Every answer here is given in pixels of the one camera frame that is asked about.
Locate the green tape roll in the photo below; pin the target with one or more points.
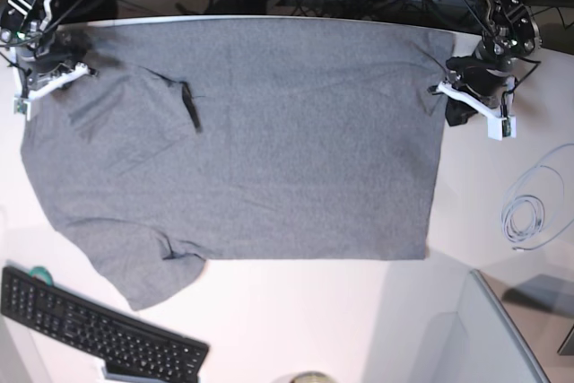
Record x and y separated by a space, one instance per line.
41 274

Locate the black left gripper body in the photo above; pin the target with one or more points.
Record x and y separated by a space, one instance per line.
483 73

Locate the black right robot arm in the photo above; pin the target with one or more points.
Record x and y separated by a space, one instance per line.
30 28

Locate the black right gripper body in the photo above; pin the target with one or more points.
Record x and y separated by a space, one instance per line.
59 54

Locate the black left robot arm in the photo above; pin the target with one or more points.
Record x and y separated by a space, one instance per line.
509 33

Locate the black computer keyboard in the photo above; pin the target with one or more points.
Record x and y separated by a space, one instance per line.
126 344

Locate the grey t-shirt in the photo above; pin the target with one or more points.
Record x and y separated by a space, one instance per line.
241 139

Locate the round metallic can top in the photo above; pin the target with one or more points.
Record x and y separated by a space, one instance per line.
311 377

